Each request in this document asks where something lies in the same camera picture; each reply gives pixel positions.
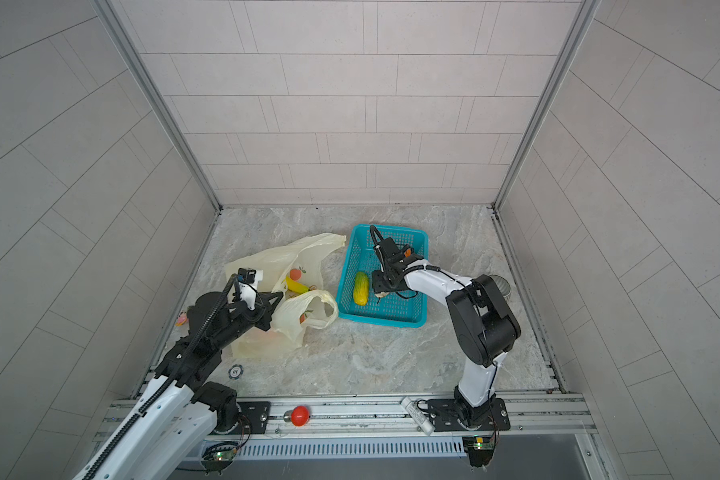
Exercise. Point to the translucent cream plastic bag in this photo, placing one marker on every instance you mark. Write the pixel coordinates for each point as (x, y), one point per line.
(316, 309)

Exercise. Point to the red emergency stop button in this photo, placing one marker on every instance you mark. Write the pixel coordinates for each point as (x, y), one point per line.
(298, 416)

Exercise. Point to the white label block on rail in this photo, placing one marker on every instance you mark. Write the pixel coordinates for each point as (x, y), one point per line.
(420, 417)

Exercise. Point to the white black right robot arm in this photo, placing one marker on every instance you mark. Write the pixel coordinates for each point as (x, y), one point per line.
(485, 326)

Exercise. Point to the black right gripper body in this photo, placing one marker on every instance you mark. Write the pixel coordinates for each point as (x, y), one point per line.
(382, 280)

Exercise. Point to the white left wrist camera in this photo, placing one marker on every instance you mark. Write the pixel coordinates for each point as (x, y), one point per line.
(246, 286)

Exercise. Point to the circuit board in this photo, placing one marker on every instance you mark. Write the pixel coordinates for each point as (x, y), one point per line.
(479, 450)
(219, 457)

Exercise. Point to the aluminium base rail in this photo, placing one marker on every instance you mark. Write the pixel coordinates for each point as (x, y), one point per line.
(381, 416)

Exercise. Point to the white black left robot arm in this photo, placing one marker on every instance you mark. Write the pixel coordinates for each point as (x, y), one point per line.
(181, 409)

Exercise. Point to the small orange fruit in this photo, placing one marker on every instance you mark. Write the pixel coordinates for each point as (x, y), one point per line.
(295, 275)

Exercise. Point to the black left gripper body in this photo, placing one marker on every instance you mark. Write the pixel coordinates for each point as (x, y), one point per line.
(258, 316)

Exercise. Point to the ventilation grille strip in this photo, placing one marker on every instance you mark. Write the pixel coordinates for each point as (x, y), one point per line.
(352, 448)

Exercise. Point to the aluminium corner post left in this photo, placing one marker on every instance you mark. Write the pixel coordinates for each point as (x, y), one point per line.
(130, 55)

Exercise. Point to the aluminium corner post right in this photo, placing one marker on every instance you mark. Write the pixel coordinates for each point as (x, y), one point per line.
(582, 20)

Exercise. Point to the pink small toy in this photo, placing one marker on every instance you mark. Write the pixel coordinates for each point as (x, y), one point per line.
(182, 319)

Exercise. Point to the left circuit board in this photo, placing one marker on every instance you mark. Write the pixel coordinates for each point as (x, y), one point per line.
(219, 457)

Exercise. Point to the teal plastic basket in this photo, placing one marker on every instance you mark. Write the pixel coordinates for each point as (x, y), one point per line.
(406, 311)

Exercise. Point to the right circuit board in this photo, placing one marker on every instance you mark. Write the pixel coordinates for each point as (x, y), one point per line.
(479, 450)

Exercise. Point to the aluminium corner post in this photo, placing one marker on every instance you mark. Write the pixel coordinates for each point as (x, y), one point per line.
(582, 20)
(130, 55)

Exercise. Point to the yellow banana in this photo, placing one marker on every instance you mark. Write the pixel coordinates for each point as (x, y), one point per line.
(295, 286)

